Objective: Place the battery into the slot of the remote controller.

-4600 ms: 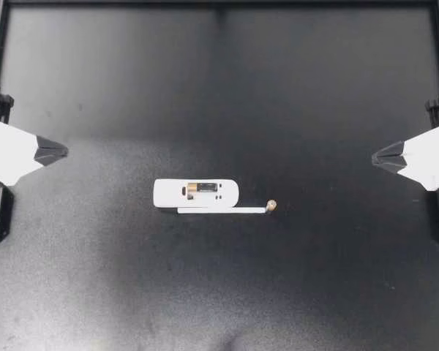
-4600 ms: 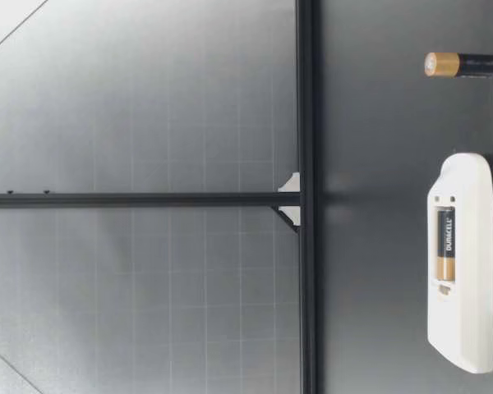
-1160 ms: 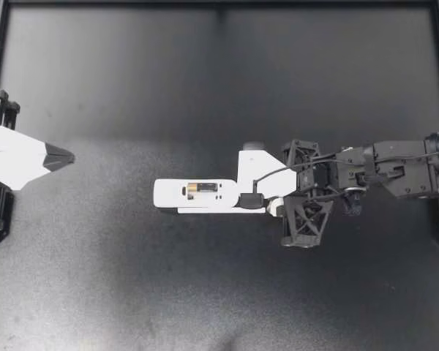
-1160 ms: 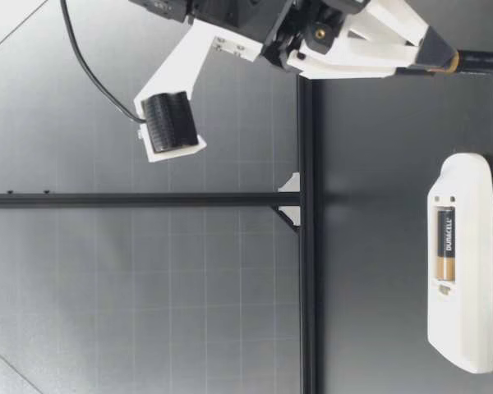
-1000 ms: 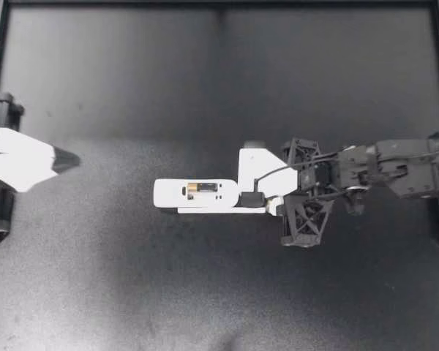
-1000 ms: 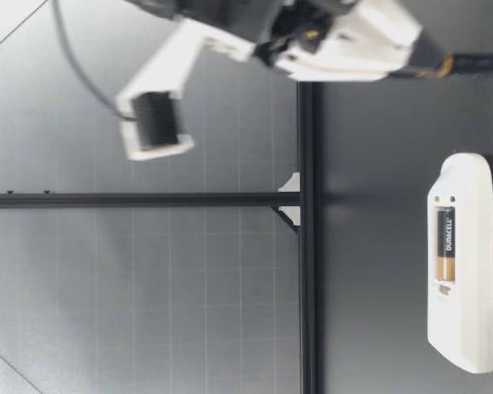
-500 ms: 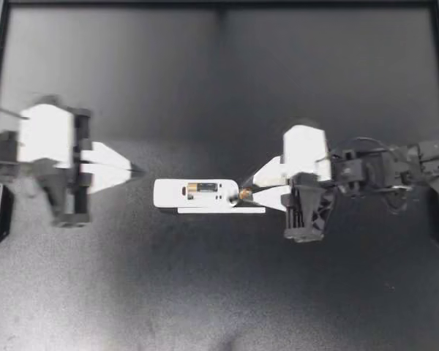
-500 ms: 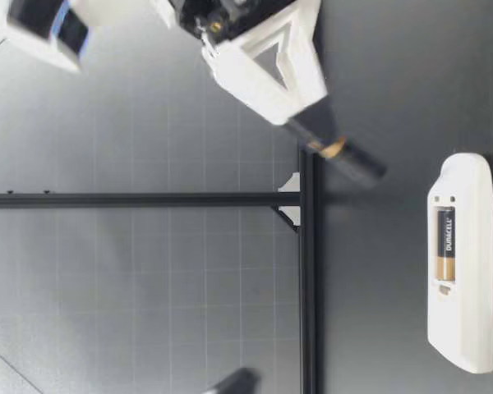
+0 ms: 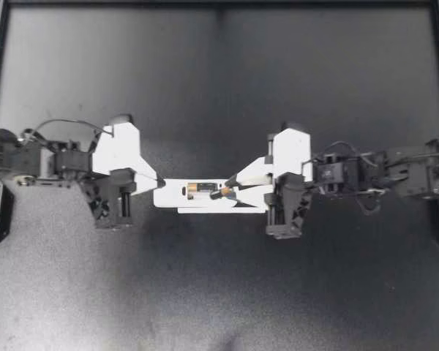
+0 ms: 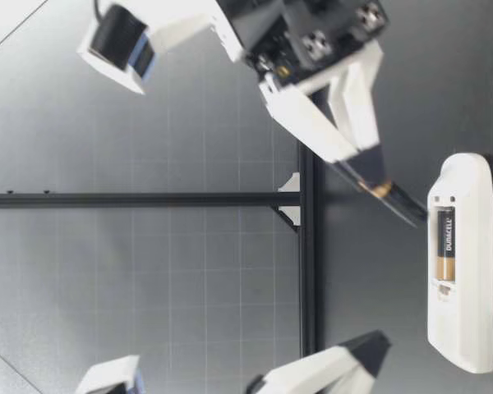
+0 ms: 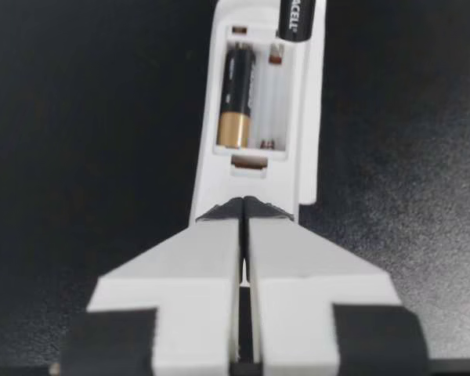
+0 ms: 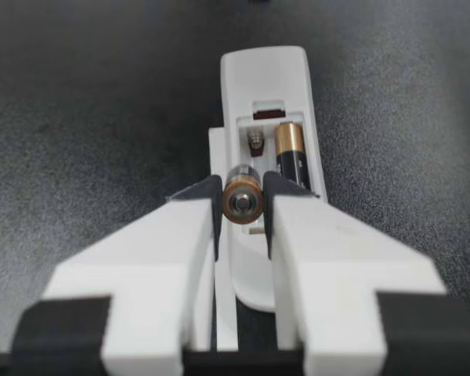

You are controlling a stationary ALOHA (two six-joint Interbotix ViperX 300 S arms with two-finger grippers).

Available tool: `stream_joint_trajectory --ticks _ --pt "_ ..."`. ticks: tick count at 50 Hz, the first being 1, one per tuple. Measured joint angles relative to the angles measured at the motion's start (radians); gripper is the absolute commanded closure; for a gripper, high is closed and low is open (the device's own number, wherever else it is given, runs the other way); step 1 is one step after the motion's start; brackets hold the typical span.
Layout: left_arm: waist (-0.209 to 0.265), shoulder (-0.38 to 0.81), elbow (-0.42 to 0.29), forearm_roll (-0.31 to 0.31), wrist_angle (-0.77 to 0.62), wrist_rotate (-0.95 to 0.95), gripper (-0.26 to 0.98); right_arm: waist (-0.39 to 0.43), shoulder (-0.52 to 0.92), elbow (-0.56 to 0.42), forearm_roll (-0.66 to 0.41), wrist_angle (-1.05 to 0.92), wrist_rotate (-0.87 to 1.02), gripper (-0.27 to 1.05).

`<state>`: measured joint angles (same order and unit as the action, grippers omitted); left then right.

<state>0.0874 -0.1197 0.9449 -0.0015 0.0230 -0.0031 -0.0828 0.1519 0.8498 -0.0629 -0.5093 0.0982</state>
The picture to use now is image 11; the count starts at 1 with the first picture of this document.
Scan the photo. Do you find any white battery cover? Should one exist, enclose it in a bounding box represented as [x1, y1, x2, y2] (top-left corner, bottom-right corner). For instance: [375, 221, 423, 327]
[304, 0, 330, 206]

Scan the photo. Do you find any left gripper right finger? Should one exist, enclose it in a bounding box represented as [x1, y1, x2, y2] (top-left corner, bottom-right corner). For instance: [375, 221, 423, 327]
[243, 194, 432, 376]

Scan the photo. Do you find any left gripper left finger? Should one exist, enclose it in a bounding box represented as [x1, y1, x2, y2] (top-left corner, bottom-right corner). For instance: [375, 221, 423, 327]
[60, 194, 246, 376]

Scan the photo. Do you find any white remote control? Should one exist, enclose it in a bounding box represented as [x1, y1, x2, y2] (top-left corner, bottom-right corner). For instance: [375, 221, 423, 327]
[187, 0, 313, 225]

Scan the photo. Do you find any black and gold battery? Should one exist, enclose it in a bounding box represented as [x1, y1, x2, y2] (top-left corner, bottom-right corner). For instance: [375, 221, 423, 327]
[276, 0, 327, 43]
[215, 42, 258, 150]

